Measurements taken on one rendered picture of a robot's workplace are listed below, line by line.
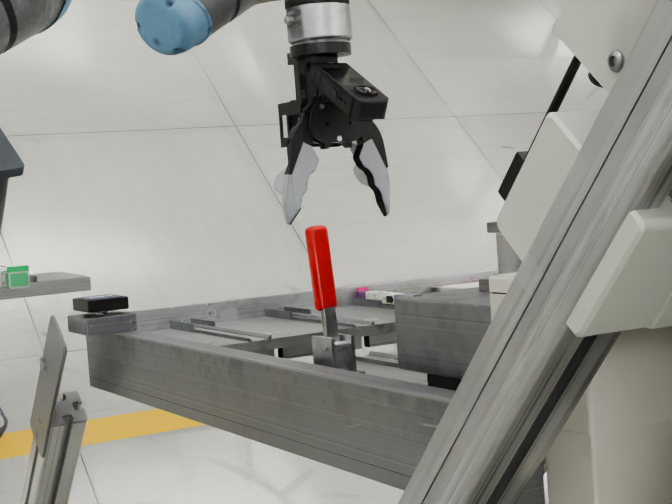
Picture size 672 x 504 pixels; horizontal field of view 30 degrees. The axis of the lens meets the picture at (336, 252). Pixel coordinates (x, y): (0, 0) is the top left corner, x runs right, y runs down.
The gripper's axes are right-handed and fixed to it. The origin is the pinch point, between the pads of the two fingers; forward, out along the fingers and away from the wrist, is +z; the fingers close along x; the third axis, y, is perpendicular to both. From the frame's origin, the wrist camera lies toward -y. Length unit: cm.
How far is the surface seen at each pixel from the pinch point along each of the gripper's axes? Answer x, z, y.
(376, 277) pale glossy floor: -61, 16, 96
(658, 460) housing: 26, 12, -77
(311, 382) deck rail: 32, 9, -51
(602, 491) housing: 30, 13, -77
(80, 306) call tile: 34.5, 6.1, -9.6
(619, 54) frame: 34, -8, -85
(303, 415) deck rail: 32, 12, -50
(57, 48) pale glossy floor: -16, -40, 156
